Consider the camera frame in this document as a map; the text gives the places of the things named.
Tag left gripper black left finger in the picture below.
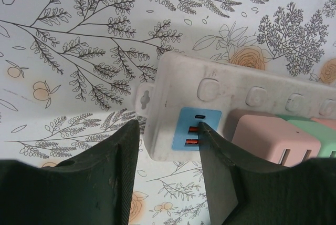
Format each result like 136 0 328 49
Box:
0 119 140 225

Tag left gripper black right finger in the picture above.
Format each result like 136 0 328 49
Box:
198 121 336 225

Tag green cube plug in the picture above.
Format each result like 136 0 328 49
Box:
277 114 336 159

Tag white power strip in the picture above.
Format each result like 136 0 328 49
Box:
133 53 336 163

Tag pink cube plug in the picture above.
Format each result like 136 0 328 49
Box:
227 108 322 168

